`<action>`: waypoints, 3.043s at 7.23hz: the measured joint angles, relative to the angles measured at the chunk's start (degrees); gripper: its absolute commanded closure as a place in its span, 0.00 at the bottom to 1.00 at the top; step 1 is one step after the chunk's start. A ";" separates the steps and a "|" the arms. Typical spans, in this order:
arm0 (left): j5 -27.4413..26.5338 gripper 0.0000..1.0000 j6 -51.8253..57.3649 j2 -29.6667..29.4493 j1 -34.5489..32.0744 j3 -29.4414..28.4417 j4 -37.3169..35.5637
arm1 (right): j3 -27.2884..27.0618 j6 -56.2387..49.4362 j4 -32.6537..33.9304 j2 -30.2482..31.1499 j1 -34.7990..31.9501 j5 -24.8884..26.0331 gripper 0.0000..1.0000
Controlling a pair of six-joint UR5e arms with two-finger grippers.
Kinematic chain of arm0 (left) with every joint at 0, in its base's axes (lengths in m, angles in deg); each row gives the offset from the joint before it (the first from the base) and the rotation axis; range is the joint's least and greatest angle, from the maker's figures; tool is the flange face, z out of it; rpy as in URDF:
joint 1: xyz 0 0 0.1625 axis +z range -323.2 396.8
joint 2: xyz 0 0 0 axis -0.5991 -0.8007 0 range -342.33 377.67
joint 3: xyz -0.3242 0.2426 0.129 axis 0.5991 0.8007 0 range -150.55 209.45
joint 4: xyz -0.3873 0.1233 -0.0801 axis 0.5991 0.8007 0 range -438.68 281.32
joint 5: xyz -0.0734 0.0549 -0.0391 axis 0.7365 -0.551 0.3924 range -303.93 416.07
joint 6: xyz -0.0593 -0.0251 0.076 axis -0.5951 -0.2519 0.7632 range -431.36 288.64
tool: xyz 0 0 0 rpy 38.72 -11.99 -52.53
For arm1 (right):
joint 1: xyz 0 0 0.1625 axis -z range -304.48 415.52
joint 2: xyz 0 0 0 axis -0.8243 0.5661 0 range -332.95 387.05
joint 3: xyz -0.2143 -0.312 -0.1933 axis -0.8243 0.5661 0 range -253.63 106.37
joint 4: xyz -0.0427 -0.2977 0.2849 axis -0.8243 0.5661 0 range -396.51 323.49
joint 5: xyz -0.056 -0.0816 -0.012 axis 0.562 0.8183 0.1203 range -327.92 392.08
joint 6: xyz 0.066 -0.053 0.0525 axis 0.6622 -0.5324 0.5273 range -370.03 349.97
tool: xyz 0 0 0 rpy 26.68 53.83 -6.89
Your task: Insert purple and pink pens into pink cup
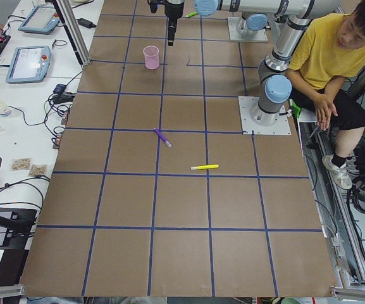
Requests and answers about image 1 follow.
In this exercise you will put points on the aluminium frame post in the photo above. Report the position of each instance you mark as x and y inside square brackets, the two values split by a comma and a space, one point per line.
[68, 20]

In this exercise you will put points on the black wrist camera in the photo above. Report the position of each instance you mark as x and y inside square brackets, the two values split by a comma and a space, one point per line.
[153, 4]

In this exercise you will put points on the lower blue teach pendant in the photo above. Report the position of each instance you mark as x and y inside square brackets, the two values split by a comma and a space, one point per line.
[29, 65]

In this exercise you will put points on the pink plastic cup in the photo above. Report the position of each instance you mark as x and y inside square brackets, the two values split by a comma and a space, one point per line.
[151, 57]

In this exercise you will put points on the purple pen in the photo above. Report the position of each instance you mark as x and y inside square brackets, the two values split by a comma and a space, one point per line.
[162, 137]

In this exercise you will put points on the black power adapter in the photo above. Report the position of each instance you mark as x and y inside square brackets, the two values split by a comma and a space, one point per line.
[86, 23]

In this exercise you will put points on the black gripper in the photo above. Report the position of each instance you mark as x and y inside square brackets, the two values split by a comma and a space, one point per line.
[174, 9]

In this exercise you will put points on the yellow highlighter pen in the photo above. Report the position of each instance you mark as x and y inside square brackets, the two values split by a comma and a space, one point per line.
[204, 167]

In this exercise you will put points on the blue teach pendant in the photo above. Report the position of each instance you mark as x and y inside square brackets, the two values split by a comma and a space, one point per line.
[42, 20]
[29, 65]

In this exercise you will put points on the black laptop stand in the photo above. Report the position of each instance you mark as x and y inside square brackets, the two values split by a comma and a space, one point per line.
[15, 227]

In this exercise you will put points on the upper blue teach pendant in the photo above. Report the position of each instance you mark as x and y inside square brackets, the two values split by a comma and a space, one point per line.
[42, 20]

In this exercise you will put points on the green highlighter pen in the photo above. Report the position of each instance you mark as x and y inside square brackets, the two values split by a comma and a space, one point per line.
[190, 15]

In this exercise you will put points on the person in yellow shirt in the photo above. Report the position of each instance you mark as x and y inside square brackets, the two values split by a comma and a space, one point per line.
[332, 50]

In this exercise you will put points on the white chair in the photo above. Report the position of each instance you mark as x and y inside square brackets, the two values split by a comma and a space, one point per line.
[301, 114]

